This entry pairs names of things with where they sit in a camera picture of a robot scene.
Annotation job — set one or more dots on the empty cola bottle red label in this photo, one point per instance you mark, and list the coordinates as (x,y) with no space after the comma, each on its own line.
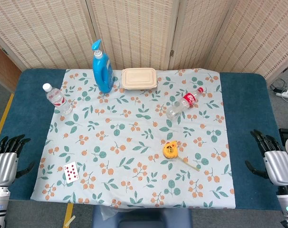
(182,104)

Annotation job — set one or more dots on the clear water bottle white cap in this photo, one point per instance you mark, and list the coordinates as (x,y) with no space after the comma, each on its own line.
(58,99)

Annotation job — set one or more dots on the yellow tape measure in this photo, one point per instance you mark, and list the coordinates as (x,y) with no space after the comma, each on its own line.
(170,150)

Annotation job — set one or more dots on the black box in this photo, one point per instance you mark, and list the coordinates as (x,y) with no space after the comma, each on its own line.
(286,133)

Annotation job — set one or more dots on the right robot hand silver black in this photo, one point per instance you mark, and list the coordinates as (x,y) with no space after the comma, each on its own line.
(278,166)

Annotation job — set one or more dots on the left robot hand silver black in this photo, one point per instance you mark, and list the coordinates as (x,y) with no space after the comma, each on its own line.
(5,165)

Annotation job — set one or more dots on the teal felt table cover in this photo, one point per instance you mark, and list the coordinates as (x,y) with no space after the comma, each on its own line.
(248,118)

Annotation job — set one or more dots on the nine of diamonds playing card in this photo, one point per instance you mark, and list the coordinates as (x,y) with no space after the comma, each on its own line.
(71,172)

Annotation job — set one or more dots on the beige lidded lunch box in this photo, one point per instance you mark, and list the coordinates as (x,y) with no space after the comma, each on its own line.
(139,78)

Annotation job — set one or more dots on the brown wooden panel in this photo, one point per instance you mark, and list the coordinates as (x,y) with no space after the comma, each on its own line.
(3,69)

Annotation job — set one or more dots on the blue detergent pump bottle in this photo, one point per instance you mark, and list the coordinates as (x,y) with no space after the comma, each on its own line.
(102,71)

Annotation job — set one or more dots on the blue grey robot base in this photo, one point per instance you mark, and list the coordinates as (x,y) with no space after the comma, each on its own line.
(139,219)

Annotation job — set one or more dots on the floral patterned tablecloth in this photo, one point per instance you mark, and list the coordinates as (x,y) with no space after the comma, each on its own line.
(134,133)

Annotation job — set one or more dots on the woven bamboo folding screen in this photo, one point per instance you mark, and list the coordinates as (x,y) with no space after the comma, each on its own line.
(134,31)

